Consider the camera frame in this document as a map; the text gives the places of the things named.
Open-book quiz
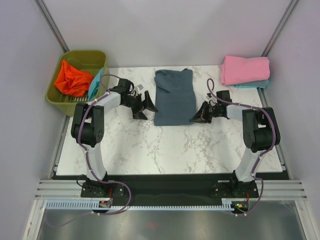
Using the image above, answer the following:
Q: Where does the aluminium rail frame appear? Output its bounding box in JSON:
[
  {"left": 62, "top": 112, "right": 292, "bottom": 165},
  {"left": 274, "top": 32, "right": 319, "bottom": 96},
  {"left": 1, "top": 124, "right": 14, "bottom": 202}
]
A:
[{"left": 34, "top": 87, "right": 308, "bottom": 201}]

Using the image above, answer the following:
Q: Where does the folded pink t shirt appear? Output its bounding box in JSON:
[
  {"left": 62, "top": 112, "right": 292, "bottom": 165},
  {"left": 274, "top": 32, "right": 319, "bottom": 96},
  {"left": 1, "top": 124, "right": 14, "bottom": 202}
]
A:
[{"left": 220, "top": 55, "right": 270, "bottom": 86}]

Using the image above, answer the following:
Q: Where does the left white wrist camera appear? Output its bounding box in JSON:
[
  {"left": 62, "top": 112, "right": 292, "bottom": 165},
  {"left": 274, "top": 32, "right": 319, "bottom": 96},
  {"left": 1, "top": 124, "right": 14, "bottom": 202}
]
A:
[{"left": 134, "top": 84, "right": 144, "bottom": 94}]

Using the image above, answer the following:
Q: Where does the orange t shirt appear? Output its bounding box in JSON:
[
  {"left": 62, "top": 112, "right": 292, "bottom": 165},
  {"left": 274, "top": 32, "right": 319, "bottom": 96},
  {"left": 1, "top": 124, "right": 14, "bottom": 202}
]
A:
[{"left": 54, "top": 60, "right": 94, "bottom": 97}]

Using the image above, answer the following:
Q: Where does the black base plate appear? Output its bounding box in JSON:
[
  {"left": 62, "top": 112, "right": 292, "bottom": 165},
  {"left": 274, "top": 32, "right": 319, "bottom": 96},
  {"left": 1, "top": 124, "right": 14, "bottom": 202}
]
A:
[{"left": 93, "top": 173, "right": 257, "bottom": 206}]

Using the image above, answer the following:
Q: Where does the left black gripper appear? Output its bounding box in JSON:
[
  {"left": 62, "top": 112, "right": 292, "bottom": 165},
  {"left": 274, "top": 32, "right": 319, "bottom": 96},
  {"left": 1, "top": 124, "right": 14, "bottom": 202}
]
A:
[{"left": 121, "top": 91, "right": 158, "bottom": 121}]

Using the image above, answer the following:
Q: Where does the right corner aluminium post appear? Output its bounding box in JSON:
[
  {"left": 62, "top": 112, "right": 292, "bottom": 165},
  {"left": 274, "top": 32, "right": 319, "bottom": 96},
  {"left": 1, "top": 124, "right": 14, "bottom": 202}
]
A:
[{"left": 261, "top": 0, "right": 300, "bottom": 57}]

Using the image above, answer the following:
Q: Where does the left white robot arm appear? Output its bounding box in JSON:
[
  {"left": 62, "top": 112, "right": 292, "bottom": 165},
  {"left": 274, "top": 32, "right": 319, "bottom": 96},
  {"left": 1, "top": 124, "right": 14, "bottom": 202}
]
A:
[{"left": 71, "top": 78, "right": 158, "bottom": 198}]

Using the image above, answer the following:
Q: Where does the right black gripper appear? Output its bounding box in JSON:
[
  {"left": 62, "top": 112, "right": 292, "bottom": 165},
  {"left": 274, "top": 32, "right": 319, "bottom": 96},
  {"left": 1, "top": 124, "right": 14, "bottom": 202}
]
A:
[{"left": 190, "top": 100, "right": 220, "bottom": 124}]

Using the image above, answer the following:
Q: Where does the left corner aluminium post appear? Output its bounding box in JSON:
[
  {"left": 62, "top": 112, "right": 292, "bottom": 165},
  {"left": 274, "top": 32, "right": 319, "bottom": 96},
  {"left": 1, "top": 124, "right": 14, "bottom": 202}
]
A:
[{"left": 34, "top": 0, "right": 70, "bottom": 53}]

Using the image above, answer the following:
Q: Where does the light blue cloth in bin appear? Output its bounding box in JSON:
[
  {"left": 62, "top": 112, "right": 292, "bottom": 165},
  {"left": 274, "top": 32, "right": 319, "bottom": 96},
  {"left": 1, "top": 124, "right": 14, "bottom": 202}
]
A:
[{"left": 88, "top": 67, "right": 104, "bottom": 101}]

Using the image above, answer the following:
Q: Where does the slotted cable duct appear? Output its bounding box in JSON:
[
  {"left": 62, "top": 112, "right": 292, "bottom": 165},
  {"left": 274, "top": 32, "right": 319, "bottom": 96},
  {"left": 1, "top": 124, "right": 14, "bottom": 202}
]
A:
[{"left": 45, "top": 199, "right": 250, "bottom": 211}]

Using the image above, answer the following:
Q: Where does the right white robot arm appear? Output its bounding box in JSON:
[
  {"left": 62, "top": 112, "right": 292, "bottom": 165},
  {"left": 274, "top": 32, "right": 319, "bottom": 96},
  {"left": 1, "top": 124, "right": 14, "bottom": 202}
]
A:
[{"left": 189, "top": 90, "right": 281, "bottom": 198}]

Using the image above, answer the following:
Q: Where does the folded teal t shirt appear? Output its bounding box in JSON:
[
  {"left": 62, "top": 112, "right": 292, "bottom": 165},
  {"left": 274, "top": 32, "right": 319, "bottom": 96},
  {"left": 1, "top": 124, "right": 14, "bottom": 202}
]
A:
[{"left": 234, "top": 79, "right": 269, "bottom": 89}]

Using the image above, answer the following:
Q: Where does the corner aluminium post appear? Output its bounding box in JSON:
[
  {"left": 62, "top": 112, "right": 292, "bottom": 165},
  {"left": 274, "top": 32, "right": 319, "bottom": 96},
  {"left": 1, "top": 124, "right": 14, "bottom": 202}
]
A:
[
  {"left": 261, "top": 0, "right": 300, "bottom": 57},
  {"left": 34, "top": 0, "right": 70, "bottom": 53}
]

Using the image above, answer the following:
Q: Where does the grey-blue t shirt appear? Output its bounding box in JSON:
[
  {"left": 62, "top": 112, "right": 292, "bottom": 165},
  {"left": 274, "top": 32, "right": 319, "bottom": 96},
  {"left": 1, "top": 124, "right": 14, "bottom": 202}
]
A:
[{"left": 154, "top": 68, "right": 197, "bottom": 127}]

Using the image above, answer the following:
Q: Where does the olive green plastic bin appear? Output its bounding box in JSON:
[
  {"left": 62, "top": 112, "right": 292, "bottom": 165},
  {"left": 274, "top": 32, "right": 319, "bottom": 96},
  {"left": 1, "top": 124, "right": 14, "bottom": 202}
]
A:
[{"left": 45, "top": 50, "right": 109, "bottom": 117}]

